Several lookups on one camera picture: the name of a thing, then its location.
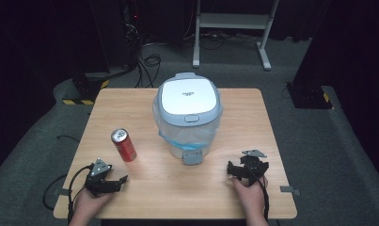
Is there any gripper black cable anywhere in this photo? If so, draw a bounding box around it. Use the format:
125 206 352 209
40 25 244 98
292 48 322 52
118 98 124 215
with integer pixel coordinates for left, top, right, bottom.
42 164 94 224
244 163 270 222

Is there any black yellow striped stand base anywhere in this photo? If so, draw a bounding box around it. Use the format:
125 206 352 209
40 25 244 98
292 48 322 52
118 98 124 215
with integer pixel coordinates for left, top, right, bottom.
62 73 110 106

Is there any wooden table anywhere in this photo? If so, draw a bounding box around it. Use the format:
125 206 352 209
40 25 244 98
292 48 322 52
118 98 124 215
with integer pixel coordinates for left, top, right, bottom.
53 88 298 220

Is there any bundle of black floor cables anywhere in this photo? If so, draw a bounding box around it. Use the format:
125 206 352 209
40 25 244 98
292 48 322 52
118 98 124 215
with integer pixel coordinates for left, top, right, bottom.
124 18 163 89

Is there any white pedal trash bin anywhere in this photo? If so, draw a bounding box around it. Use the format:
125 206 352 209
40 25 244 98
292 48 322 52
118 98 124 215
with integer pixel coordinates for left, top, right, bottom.
151 72 224 166

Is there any person's right hand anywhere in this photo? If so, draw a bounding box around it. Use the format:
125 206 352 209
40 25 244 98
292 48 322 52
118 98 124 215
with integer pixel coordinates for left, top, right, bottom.
231 175 269 222

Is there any white metal stand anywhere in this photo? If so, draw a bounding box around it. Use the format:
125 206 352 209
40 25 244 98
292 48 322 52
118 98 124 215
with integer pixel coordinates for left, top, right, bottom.
192 0 279 72

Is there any red soda can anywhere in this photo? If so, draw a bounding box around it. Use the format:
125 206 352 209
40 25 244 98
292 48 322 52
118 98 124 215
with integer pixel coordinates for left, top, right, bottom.
110 127 137 163

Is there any person's left hand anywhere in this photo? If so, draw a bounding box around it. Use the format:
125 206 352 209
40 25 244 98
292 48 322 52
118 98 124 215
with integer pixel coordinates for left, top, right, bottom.
73 187 114 222

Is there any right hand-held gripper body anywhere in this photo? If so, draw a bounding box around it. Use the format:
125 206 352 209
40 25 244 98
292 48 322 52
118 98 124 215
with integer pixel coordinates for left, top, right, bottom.
226 149 270 186

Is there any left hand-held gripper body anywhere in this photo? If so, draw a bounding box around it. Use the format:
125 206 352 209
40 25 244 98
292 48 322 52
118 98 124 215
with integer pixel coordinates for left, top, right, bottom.
84 157 122 198

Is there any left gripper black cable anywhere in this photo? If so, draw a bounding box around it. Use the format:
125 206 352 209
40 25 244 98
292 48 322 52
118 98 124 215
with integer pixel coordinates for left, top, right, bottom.
42 164 94 224

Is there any grey tape piece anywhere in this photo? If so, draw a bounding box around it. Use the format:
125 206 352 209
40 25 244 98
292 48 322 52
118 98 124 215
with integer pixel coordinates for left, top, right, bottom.
279 186 302 197
53 187 71 197

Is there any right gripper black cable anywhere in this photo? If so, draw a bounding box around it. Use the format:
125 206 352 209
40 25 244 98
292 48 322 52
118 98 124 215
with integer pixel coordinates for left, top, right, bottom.
244 163 270 222

